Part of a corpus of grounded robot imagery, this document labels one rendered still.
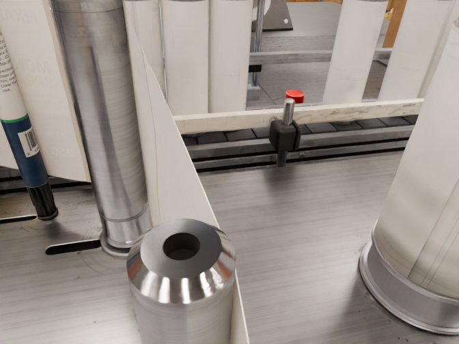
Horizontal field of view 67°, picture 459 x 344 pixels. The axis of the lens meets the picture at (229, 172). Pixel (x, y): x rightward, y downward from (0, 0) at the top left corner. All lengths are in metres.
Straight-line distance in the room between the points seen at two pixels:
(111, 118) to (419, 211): 0.19
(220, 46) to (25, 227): 0.27
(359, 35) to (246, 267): 0.31
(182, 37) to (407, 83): 0.32
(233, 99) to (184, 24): 0.11
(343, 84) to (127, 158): 0.33
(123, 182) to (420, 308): 0.22
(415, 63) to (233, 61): 0.25
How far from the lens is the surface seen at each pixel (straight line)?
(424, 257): 0.24
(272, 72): 0.84
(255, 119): 0.43
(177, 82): 0.41
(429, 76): 0.60
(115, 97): 0.22
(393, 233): 0.25
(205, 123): 0.41
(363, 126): 0.52
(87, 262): 0.30
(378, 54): 0.57
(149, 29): 0.40
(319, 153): 0.48
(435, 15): 0.53
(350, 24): 0.47
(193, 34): 0.39
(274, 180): 0.37
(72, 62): 0.21
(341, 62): 0.48
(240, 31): 0.41
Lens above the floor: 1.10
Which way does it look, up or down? 35 degrees down
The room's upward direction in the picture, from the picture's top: 3 degrees clockwise
